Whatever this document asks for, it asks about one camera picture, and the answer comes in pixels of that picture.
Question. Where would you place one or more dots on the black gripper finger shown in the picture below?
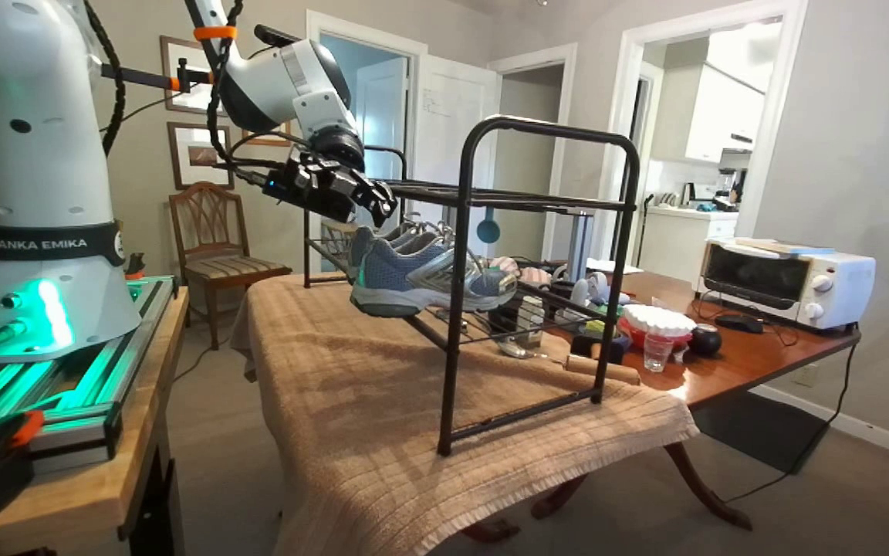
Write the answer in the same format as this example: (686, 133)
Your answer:
(381, 217)

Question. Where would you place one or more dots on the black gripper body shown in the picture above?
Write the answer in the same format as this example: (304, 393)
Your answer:
(332, 188)

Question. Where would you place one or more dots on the grey blue running sneaker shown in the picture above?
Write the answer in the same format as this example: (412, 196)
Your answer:
(404, 283)
(419, 241)

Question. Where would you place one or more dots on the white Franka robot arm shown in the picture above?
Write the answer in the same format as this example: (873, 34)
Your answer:
(33, 157)

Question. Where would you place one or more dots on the blue round scoop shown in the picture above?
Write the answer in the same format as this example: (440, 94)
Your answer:
(490, 230)

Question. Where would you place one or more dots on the dark framed picture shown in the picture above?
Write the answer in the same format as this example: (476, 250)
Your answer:
(203, 157)

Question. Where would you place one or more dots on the white panel door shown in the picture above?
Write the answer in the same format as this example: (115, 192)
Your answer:
(455, 97)

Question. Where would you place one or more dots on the wooden chair striped cushion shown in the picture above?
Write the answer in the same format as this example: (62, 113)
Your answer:
(216, 267)

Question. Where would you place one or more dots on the black metal shoe rack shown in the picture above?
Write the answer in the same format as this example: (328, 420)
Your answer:
(452, 361)

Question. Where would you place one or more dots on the large light framed picture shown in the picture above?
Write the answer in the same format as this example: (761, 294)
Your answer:
(192, 97)

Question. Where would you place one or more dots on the glass jar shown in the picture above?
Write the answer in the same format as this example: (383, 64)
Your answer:
(530, 325)

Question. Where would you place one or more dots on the tan woven tablecloth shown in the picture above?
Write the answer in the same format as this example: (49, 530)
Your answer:
(363, 411)

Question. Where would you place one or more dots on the yellow ball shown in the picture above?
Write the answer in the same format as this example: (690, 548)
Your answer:
(597, 330)

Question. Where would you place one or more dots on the wooden roller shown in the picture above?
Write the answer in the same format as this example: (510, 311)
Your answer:
(609, 368)

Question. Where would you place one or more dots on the white bowl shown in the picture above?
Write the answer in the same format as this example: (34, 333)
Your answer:
(658, 322)

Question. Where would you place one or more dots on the white kitchen counter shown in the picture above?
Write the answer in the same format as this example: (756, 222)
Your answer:
(686, 241)

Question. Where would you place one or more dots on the clear glass cup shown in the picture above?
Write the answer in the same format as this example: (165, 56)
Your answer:
(658, 354)

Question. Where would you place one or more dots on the wooden workbench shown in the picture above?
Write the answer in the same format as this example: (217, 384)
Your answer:
(85, 497)

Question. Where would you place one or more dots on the white toaster oven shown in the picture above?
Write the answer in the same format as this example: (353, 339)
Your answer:
(774, 279)

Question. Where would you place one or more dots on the dark wooden dining table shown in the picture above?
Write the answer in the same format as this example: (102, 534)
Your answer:
(764, 357)

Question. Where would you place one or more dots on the black camera stand orange clips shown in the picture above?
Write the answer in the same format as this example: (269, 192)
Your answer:
(156, 77)

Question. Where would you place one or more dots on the aluminium base frame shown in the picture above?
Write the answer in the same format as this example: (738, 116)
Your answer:
(75, 403)

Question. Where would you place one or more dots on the white wall cabinet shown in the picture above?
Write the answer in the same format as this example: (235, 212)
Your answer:
(723, 110)

